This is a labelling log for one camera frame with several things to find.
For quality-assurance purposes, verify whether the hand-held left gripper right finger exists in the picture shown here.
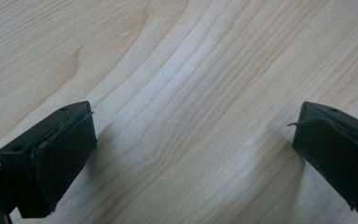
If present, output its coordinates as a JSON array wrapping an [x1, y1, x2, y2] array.
[[287, 101, 358, 219]]

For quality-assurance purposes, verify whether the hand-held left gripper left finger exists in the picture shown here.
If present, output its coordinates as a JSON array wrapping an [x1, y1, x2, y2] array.
[[0, 100, 98, 219]]

